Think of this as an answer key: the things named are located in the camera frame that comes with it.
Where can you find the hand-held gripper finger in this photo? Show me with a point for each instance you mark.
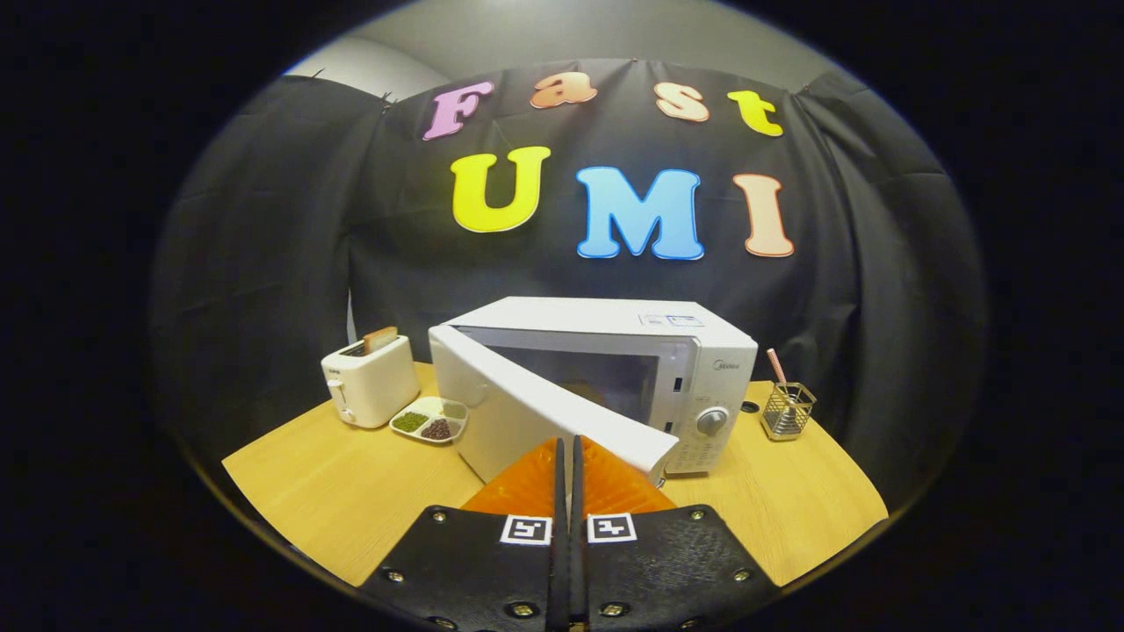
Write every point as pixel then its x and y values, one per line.
pixel 579 527
pixel 558 527

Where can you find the white microwave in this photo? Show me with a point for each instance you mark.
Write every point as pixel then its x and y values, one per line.
pixel 702 351

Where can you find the divided dish of beans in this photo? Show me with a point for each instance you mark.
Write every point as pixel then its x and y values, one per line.
pixel 430 421

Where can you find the white toaster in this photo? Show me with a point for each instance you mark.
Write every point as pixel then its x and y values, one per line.
pixel 373 386

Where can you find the pink striped straw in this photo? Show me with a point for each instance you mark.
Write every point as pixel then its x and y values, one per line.
pixel 776 364

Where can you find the toast bread slice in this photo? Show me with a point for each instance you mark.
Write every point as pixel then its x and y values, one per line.
pixel 380 341

